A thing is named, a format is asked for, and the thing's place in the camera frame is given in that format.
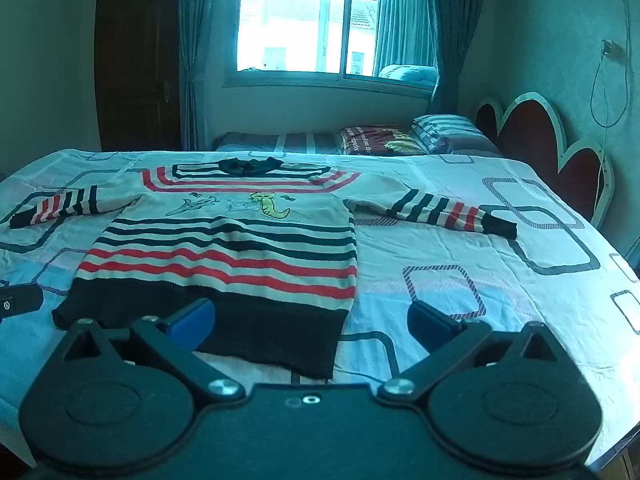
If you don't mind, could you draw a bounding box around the scalloped red headboard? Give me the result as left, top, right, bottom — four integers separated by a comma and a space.
474, 92, 615, 223

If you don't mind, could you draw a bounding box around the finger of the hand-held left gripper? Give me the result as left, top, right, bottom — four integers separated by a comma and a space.
0, 284, 44, 320

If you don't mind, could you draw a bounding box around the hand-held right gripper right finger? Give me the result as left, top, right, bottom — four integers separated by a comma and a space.
377, 300, 576, 403

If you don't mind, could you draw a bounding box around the hanging cable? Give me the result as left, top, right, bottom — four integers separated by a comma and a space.
590, 0, 632, 128

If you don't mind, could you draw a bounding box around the dark wooden door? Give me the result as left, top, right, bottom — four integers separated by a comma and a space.
95, 0, 182, 152

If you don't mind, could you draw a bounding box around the bed with patterned sheet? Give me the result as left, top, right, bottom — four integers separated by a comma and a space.
0, 147, 640, 466

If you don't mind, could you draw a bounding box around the striped pink bedsheet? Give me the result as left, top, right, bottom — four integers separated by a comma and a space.
214, 131, 351, 155

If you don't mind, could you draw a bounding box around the folded blue blanket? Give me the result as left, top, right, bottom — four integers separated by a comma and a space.
378, 64, 441, 86

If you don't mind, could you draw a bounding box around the striped pillow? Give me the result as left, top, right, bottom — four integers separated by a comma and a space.
411, 114, 501, 155

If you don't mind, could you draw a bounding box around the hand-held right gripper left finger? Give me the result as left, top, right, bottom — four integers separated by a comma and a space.
62, 298, 246, 403

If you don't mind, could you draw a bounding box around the teal curtain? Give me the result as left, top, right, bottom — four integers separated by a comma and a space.
177, 0, 223, 150
377, 0, 488, 116

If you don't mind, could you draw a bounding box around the sliding glass window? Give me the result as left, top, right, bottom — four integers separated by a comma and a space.
222, 0, 441, 93

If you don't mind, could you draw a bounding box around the striped knit sweater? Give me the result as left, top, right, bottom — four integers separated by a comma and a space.
9, 157, 518, 380

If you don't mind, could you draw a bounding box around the red printed pillow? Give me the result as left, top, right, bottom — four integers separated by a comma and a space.
339, 125, 428, 156

